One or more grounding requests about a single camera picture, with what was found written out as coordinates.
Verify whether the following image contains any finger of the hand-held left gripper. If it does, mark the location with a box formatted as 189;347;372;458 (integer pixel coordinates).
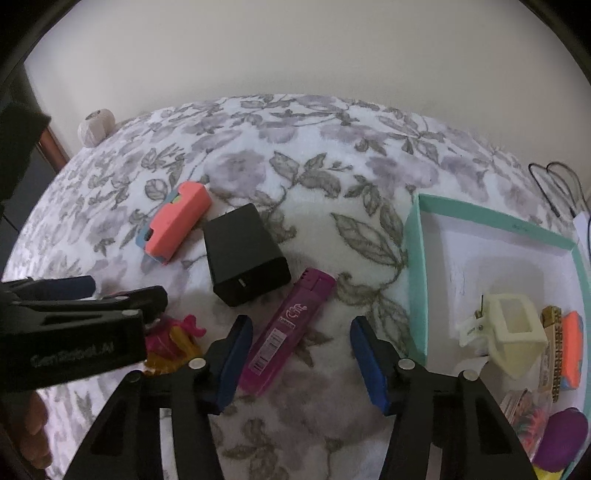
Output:
14;285;169;325
0;275;97;302

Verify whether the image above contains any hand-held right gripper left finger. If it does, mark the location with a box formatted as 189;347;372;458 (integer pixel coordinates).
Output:
60;315;254;480

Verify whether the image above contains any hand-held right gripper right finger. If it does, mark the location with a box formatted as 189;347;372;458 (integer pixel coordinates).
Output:
350;318;539;480

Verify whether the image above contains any magenta lighter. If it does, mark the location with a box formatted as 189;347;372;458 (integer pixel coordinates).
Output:
238;268;337;398

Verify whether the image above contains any cream claw hair clip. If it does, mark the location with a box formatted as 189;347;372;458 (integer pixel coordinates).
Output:
455;293;548;381

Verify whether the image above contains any teal rimmed white box tray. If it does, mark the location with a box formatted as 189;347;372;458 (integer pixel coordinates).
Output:
403;193;591;480

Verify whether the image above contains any clear jar of rubber bands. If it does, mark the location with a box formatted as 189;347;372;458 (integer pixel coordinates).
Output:
501;388;555;462

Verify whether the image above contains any gold harmonica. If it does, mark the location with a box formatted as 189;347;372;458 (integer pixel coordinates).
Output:
538;305;565;402

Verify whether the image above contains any large orange blue toy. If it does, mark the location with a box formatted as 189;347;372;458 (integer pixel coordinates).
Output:
561;311;585;391

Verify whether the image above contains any person's left hand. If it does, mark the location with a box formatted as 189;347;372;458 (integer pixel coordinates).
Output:
18;391;54;468

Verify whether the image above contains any dark furniture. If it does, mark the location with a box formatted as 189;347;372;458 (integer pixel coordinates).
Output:
0;134;61;259

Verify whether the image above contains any black charger block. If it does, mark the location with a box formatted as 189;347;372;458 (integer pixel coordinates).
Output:
203;203;293;308

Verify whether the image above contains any white fabric ball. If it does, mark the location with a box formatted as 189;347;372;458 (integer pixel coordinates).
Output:
78;108;115;148

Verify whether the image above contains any purple and yellow foam microphone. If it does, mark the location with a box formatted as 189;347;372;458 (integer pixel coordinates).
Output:
531;407;591;480

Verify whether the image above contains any floral printed blanket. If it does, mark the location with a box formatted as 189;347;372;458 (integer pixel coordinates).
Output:
0;95;591;480

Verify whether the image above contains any wooden bed rail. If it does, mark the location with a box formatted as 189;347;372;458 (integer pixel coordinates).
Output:
46;127;71;171

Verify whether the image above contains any black cable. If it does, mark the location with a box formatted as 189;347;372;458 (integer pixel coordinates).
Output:
529;161;591;222

